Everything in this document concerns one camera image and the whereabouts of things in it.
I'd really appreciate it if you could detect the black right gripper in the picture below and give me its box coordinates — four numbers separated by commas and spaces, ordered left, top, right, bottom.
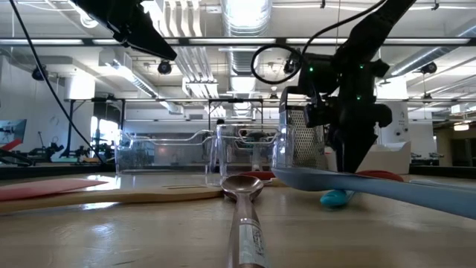
297, 54, 393, 174

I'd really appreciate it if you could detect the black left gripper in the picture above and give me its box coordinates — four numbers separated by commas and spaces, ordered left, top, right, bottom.
70, 0, 178, 61

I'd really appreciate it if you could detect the dark red silicone spoon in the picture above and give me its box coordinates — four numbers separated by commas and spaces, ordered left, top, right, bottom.
239, 170, 405, 183

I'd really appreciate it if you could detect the grey-blue silicone spoon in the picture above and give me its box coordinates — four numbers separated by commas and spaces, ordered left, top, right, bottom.
271, 166, 476, 220

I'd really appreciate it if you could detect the teal silicone spatula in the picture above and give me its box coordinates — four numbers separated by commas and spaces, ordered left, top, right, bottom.
320, 188, 357, 208

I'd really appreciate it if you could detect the brown wooden spoon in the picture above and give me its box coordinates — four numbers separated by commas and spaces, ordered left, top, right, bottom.
221, 174, 268, 268

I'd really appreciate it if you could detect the slotted pale wooden spatula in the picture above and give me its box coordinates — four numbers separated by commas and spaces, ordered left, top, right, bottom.
0, 185, 224, 215

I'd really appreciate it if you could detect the pink silicone spatula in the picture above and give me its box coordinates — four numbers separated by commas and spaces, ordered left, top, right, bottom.
0, 178, 109, 202

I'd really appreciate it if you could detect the black ceiling spotlight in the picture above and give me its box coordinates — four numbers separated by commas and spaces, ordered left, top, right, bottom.
31, 65, 49, 82
419, 61, 439, 75
157, 59, 173, 75
282, 58, 299, 75

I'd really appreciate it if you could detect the white plastic bin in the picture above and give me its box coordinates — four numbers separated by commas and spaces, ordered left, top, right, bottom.
325, 141, 412, 176

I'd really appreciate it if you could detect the metal box grater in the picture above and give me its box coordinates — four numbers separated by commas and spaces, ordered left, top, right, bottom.
278, 86, 330, 171

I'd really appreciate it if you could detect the white round column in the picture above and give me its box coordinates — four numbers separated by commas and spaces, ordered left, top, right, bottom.
377, 80, 410, 146

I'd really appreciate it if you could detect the tall clear plastic container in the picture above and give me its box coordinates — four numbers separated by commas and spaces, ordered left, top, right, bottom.
215, 124, 282, 178

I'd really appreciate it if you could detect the wide clear plastic bin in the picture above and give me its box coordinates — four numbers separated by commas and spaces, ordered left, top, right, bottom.
114, 129, 216, 176

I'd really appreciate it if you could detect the dark background machinery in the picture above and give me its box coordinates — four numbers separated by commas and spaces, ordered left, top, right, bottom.
0, 139, 64, 167

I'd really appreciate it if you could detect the white rectangular air duct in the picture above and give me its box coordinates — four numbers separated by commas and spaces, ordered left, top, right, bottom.
98, 50, 185, 115

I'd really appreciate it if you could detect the silver ventilation duct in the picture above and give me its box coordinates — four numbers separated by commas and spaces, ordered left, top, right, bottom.
221, 0, 274, 120

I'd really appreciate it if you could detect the black background rig frame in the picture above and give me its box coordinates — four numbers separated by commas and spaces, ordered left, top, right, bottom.
207, 98, 265, 130
65, 97, 126, 159

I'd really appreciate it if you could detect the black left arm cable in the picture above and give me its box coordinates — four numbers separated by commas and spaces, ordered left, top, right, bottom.
9, 0, 106, 165

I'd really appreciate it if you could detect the thin hanging cable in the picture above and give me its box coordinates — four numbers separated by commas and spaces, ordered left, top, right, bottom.
335, 0, 341, 51

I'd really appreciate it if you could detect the wall-mounted screen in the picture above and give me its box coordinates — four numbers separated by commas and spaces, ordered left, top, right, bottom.
0, 118, 28, 145

